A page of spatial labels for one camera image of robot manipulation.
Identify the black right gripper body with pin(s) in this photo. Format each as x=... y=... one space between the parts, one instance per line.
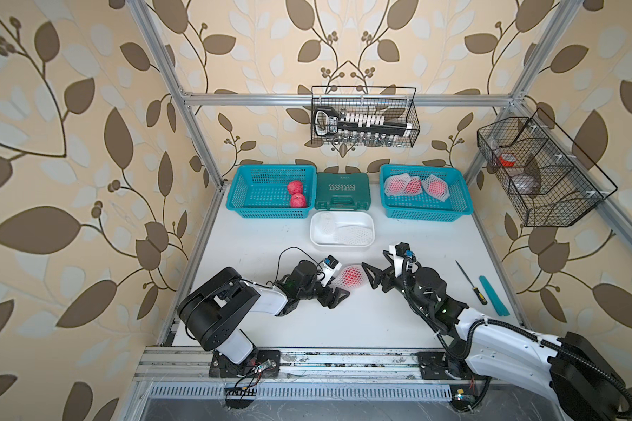
x=407 y=286

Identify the black wire basket right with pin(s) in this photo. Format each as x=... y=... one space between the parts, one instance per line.
x=557 y=180

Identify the black wire basket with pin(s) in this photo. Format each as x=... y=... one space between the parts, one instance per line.
x=557 y=180
x=394 y=103

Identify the green plastic tool case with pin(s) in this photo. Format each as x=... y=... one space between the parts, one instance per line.
x=342 y=192

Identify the teal right plastic basket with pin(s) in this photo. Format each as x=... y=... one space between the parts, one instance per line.
x=423 y=206

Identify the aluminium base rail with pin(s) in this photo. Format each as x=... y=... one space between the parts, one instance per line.
x=302 y=365

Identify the red object in wire basket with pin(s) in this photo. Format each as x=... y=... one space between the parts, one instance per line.
x=507 y=160

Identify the black wire basket back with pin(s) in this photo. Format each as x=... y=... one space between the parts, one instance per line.
x=394 y=103

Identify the black white tool in basket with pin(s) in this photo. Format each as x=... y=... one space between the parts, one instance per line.
x=327 y=122

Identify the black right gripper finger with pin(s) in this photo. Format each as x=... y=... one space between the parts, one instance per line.
x=391 y=275
x=375 y=275

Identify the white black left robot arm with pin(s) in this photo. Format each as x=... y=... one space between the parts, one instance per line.
x=213 y=313

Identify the teal left plastic basket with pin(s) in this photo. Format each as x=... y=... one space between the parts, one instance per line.
x=261 y=191

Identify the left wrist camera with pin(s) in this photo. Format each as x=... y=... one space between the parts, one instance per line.
x=330 y=267

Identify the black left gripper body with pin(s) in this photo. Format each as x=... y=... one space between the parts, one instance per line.
x=313 y=291

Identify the black yellow screwdriver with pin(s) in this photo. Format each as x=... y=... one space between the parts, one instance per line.
x=475 y=289

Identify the teal flat tool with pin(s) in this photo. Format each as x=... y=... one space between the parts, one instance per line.
x=494 y=298

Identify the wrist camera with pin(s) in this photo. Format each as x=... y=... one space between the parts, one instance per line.
x=330 y=267
x=404 y=259

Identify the white plastic tray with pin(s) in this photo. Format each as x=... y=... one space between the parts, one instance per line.
x=342 y=219

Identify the teal plastic basket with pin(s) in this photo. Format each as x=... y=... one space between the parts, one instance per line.
x=261 y=191
x=423 y=206

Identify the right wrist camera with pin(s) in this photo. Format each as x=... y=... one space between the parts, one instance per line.
x=404 y=259

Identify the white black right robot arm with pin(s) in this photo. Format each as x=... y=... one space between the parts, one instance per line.
x=568 y=371

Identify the red apple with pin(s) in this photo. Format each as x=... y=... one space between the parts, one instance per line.
x=295 y=187
x=298 y=201

